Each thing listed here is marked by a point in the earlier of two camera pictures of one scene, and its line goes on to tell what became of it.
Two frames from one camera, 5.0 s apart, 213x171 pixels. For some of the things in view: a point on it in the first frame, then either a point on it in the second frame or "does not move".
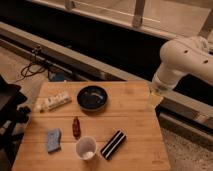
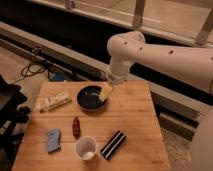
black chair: (13, 119) does not move
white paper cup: (86, 148) does not move
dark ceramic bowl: (92, 98) does not move
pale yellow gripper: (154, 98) -> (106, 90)
